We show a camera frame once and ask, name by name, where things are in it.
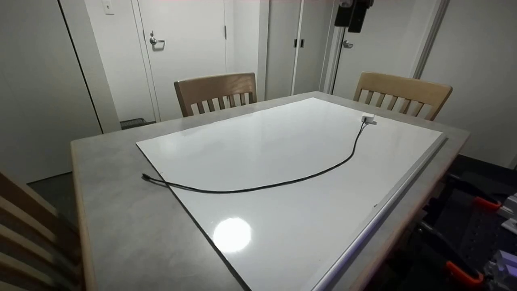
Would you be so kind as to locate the white door with lever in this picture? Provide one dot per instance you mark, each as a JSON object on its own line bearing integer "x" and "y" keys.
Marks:
{"x": 188, "y": 70}

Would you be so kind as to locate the silver round door knob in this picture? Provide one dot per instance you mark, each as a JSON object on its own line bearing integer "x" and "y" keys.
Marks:
{"x": 348, "y": 44}

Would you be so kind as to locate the white light switch plate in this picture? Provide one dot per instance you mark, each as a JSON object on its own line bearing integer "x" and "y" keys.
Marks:
{"x": 108, "y": 7}

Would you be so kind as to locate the white closet door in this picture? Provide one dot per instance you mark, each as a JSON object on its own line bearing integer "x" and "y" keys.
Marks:
{"x": 280, "y": 65}
{"x": 315, "y": 65}

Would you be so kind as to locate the wooden slat-back chair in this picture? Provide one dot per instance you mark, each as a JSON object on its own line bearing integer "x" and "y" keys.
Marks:
{"x": 404, "y": 84}
{"x": 26, "y": 215}
{"x": 215, "y": 86}

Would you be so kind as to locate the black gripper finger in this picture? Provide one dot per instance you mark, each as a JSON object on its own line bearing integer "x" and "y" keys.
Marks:
{"x": 343, "y": 15}
{"x": 357, "y": 17}

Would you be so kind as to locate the white charger adapter plug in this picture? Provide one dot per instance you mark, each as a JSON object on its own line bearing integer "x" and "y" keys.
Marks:
{"x": 369, "y": 120}

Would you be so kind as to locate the white door with knob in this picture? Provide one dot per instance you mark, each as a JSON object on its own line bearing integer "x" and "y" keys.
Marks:
{"x": 388, "y": 49}

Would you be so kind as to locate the white whiteboard with aluminium rail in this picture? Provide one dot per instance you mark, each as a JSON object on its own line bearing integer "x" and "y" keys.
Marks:
{"x": 268, "y": 162}

